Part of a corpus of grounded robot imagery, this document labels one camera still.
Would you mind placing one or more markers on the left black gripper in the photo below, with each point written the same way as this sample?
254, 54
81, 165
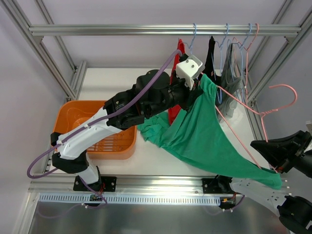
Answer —
188, 95

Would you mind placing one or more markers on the white slotted cable duct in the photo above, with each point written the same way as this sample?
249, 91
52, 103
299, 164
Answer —
132, 199

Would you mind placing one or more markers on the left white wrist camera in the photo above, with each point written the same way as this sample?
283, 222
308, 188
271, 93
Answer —
189, 70

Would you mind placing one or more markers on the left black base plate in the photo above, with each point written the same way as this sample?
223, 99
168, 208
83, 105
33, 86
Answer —
105, 184

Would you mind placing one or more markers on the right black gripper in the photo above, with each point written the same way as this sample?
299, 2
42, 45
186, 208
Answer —
299, 152

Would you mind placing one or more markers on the green tank top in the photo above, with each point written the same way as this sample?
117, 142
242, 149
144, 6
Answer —
196, 138

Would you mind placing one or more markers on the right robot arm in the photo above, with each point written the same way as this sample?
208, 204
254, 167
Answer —
294, 212

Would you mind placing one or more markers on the blue wire hanger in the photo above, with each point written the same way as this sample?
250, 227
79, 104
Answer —
190, 45

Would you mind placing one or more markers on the grey tank top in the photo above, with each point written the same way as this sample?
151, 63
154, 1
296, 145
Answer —
231, 84

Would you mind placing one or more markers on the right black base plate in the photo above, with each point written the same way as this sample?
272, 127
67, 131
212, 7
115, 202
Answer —
210, 186

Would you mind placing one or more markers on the red tank top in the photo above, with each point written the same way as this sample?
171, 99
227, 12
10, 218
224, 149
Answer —
174, 111

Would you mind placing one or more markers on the orange plastic basket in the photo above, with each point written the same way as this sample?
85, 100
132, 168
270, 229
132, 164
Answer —
119, 146

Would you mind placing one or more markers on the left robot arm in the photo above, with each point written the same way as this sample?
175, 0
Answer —
153, 93

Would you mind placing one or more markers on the aluminium hanging rail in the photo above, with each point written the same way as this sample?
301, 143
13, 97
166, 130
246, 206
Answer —
165, 29

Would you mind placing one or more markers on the blue hanger under black top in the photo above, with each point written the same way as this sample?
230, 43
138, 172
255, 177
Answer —
220, 45

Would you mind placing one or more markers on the pink hanger far right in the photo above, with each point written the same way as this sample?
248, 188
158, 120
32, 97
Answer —
247, 49

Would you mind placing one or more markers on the black tank top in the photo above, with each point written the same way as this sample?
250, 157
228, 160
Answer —
209, 70

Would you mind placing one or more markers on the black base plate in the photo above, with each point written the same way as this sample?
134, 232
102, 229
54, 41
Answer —
210, 186
105, 184

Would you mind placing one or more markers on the aluminium front rail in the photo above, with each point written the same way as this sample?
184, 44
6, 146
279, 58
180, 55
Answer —
148, 184

